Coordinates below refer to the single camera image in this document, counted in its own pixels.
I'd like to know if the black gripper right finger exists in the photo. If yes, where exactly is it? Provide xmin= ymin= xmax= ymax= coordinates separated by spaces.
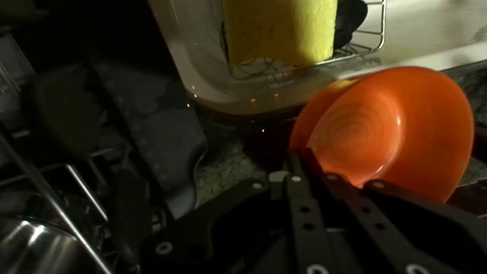
xmin=303 ymin=149 xmax=487 ymax=274

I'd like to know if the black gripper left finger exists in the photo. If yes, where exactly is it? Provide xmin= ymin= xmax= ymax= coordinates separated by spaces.
xmin=140 ymin=153 xmax=332 ymax=274

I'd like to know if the grey dish rack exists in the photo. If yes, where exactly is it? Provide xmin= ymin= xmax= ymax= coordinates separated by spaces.
xmin=2 ymin=22 xmax=207 ymax=274

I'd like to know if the yellow sponge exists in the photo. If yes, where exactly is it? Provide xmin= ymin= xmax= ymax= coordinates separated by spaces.
xmin=221 ymin=0 xmax=338 ymax=66

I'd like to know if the white kitchen sink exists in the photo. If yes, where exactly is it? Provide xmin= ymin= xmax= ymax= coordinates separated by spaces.
xmin=148 ymin=0 xmax=487 ymax=116

